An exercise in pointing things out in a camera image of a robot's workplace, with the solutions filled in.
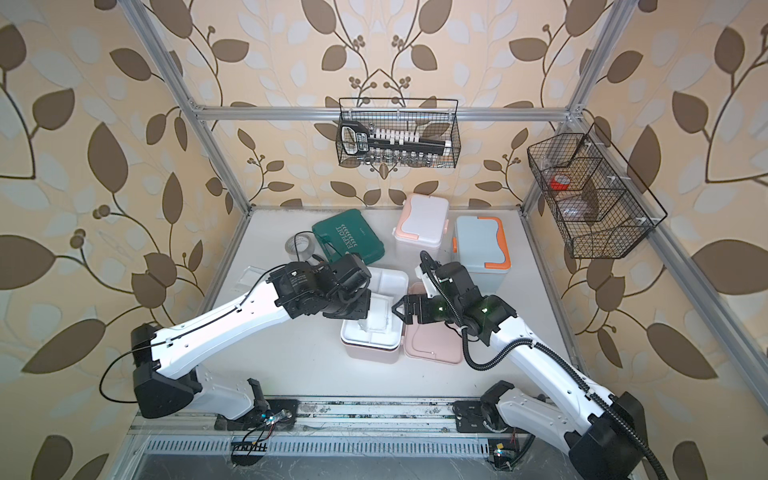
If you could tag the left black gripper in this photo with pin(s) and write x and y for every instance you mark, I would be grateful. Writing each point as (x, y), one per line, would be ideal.
(363, 305)

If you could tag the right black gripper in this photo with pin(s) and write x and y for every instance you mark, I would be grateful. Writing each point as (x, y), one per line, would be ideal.
(423, 301)

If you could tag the pink first aid box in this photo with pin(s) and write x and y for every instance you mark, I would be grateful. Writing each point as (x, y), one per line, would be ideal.
(431, 342)

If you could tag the white box pink trim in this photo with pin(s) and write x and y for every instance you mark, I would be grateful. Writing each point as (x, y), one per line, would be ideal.
(422, 225)

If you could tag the blue box orange trim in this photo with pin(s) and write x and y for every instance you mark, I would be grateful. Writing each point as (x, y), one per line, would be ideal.
(480, 245)

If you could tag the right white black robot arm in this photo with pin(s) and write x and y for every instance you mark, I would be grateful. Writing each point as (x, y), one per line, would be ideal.
(603, 434)

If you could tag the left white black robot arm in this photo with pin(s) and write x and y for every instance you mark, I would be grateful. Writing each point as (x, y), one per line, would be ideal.
(168, 373)

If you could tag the green plastic tool case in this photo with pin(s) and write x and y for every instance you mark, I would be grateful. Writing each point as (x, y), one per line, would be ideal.
(348, 232)

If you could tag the red tape roll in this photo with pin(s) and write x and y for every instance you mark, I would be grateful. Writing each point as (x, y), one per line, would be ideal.
(559, 183)

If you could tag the grey duct tape roll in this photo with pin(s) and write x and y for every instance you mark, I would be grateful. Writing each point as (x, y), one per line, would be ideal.
(301, 246)

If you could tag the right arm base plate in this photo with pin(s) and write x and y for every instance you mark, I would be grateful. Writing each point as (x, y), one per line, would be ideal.
(474, 414)

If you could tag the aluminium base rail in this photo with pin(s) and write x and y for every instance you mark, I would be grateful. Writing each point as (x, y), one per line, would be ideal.
(324, 415)

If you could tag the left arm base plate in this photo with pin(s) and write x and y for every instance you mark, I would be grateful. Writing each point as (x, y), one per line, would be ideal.
(279, 413)

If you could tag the black socket set rail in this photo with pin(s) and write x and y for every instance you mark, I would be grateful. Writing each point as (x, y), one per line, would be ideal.
(357, 139)

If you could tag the back wire basket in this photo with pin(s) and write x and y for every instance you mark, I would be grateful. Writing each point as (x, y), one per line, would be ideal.
(433, 118)

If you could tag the wire basket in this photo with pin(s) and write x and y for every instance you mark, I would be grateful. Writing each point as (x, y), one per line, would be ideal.
(433, 118)
(609, 207)

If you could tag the right wire basket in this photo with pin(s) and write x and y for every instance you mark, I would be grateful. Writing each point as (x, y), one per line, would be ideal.
(609, 207)

